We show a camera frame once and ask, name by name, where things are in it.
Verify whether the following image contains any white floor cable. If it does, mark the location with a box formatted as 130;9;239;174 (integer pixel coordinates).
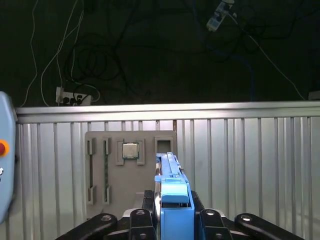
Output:
232;12;306;101

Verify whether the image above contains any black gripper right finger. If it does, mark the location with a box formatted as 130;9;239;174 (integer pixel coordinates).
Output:
190;191;305;240

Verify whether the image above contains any pale blue teach pendant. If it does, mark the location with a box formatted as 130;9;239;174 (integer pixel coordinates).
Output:
0;91;19;225

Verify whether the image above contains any hard disk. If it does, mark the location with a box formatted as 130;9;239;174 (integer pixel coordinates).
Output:
153;151;196;240

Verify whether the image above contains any grey parts rack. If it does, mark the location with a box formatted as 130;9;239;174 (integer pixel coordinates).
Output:
84;129;178;220

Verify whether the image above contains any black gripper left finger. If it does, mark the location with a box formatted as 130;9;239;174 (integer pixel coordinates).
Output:
55;189;157;240

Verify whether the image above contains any silver CPU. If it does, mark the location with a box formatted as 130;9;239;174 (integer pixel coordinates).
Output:
121;142;140;160

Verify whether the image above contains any white blue power strip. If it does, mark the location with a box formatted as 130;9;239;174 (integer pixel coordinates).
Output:
205;0;235;33

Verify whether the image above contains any green RAM stick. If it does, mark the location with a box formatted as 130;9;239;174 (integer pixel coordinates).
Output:
103;139;110;201

